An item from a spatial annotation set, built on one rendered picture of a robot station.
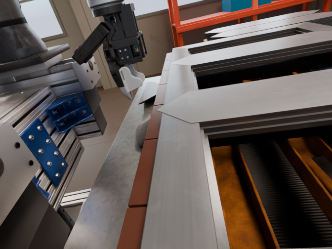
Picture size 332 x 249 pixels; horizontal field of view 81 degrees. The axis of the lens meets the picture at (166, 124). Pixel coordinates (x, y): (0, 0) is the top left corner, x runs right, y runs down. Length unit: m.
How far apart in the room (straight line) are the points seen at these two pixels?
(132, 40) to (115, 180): 0.39
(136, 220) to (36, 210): 0.19
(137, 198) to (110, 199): 0.23
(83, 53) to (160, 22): 3.25
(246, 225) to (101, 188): 0.39
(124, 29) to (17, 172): 0.33
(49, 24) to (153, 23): 1.69
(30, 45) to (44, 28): 3.31
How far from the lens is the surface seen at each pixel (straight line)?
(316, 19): 1.50
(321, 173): 0.60
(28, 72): 0.74
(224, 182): 0.54
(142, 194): 0.36
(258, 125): 0.47
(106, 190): 0.61
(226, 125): 0.45
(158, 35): 3.73
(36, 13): 4.07
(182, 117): 0.47
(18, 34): 0.75
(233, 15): 3.14
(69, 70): 0.69
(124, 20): 0.46
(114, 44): 0.46
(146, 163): 0.41
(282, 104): 0.50
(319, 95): 0.55
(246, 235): 0.47
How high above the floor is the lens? 1.09
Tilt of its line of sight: 31 degrees down
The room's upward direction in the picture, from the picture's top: 13 degrees counter-clockwise
